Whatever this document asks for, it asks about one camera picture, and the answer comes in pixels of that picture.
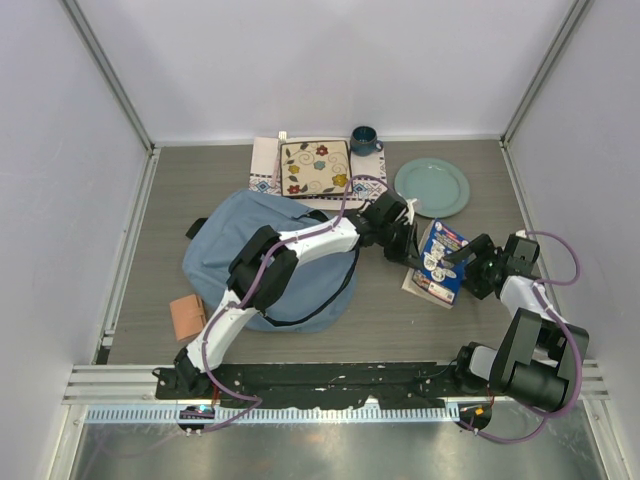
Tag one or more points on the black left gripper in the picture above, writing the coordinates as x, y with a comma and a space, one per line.
407, 254

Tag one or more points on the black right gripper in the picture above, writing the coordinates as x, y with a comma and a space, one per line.
484, 248

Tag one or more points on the dark blue cartoon book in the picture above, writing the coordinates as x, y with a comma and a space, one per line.
436, 280

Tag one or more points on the light blue fabric backpack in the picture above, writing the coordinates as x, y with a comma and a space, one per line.
319, 292

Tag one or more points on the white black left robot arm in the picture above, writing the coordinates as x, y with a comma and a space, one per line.
275, 265

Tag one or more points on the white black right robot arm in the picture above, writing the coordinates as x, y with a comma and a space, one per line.
539, 361

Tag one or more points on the round teal ceramic plate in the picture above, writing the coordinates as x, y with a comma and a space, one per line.
440, 187

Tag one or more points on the dark blue ceramic mug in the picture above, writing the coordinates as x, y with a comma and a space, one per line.
364, 141

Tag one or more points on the square floral ceramic plate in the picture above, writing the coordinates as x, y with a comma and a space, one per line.
314, 168

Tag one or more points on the tan leather wallet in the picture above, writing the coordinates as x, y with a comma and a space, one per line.
188, 317

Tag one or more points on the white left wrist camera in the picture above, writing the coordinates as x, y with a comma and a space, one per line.
412, 204

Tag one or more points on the white slotted cable duct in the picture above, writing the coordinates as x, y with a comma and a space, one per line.
183, 414

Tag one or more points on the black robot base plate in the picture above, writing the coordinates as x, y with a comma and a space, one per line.
338, 386

